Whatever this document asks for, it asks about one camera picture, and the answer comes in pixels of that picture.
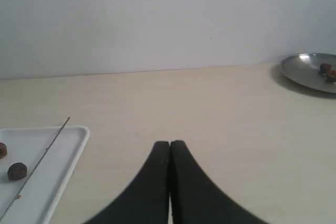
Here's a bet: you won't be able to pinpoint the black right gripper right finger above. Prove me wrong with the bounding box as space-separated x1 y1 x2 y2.
170 140 265 223

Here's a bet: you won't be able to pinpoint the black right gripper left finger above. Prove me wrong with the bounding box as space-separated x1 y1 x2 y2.
86 141 170 224

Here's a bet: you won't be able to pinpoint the thin metal skewer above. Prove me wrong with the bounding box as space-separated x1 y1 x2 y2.
1 116 71 221

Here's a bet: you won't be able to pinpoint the meat pieces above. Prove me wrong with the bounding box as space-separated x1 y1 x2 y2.
319 63 335 82

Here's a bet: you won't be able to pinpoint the white rectangular plastic tray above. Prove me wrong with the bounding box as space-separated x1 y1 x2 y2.
1 126 90 224

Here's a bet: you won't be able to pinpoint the round metal plate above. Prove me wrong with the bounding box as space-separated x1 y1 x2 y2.
280 53 335 94

